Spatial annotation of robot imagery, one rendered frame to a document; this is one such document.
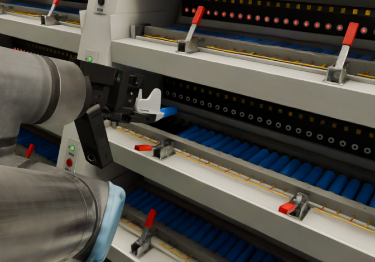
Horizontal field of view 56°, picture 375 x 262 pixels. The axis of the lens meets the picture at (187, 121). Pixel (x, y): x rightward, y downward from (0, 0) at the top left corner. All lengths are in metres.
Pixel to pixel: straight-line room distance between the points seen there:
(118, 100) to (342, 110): 0.32
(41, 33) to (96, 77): 0.46
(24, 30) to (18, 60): 0.59
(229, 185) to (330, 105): 0.21
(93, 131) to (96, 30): 0.31
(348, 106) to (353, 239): 0.18
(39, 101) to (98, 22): 0.38
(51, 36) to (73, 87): 0.47
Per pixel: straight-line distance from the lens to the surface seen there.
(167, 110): 0.69
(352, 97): 0.52
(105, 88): 0.55
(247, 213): 0.58
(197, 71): 0.62
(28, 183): 0.26
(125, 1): 0.78
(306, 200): 0.56
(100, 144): 0.56
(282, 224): 0.56
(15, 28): 1.07
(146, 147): 0.62
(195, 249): 0.72
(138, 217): 0.79
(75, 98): 0.48
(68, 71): 0.48
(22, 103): 0.44
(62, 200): 0.30
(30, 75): 0.44
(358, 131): 0.67
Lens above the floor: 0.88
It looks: 8 degrees down
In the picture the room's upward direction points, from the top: 14 degrees clockwise
